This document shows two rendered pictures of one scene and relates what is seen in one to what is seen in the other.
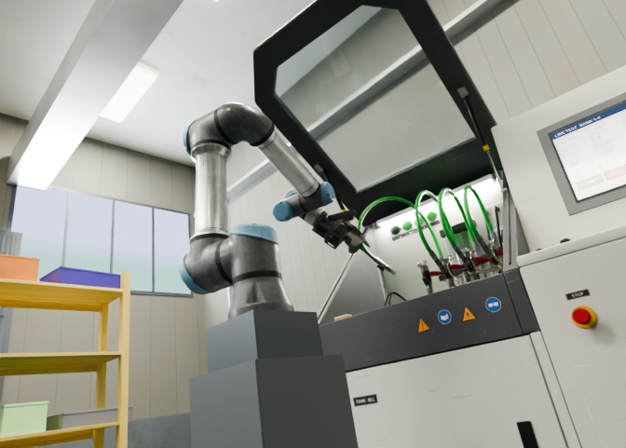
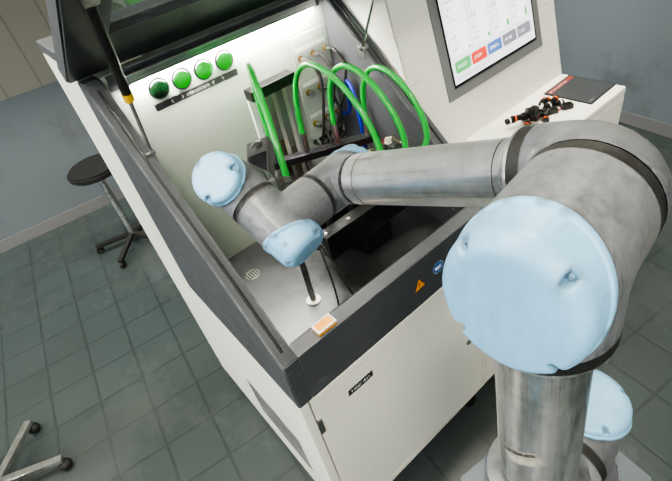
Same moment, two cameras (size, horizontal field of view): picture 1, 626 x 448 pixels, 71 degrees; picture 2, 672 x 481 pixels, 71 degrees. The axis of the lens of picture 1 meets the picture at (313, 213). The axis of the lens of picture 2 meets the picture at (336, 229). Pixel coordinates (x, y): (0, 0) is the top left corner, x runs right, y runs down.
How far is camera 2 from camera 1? 1.64 m
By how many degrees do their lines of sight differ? 88
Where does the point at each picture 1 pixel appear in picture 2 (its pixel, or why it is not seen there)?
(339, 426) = not seen: hidden behind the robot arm
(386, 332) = (385, 310)
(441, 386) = (425, 323)
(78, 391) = not seen: outside the picture
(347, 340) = (341, 346)
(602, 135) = (471, 3)
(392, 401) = (386, 363)
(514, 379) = not seen: hidden behind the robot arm
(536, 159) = (422, 22)
